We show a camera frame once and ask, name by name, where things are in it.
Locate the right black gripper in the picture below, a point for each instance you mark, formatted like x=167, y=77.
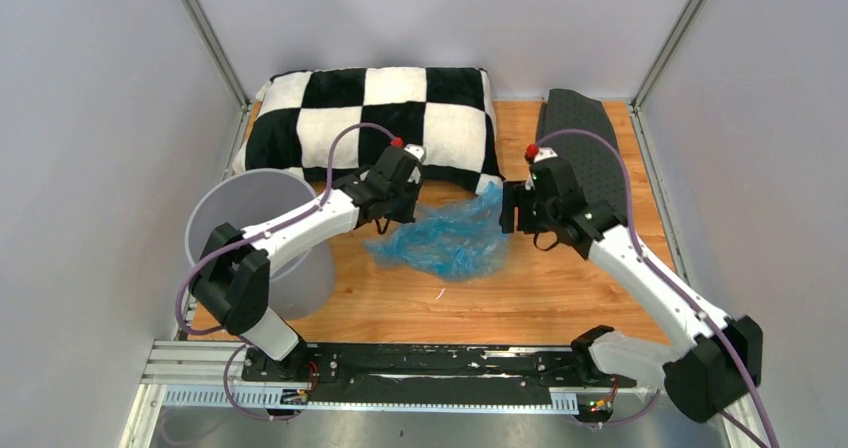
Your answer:
x=512, y=191

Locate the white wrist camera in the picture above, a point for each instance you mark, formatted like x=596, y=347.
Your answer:
x=416, y=155
x=535, y=154

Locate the dark grey perforated mat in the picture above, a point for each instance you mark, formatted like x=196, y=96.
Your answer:
x=595, y=166

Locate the left aluminium corner post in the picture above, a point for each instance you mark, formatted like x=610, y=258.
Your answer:
x=206, y=32

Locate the right aluminium corner post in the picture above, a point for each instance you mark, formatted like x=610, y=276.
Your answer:
x=668, y=49

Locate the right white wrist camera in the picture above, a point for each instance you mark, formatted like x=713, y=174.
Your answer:
x=535, y=154

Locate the blue plastic trash bag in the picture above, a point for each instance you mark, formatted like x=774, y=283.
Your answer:
x=457, y=242

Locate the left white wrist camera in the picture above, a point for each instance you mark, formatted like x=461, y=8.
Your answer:
x=416, y=155

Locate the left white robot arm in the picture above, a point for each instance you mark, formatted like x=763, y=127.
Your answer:
x=231, y=281

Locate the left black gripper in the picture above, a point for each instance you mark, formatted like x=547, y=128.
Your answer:
x=405, y=215

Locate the grey plastic trash bin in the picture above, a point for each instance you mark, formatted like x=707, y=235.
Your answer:
x=299, y=288

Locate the aluminium frame rail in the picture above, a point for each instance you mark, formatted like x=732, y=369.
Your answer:
x=221, y=394

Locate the black white checkered pillow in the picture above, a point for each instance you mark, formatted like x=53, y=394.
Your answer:
x=310, y=122

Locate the aluminium corner post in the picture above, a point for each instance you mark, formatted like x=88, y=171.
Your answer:
x=668, y=49
x=206, y=32

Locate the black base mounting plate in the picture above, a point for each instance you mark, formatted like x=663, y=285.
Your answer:
x=420, y=374

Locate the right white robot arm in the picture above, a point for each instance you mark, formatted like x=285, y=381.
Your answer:
x=712, y=360

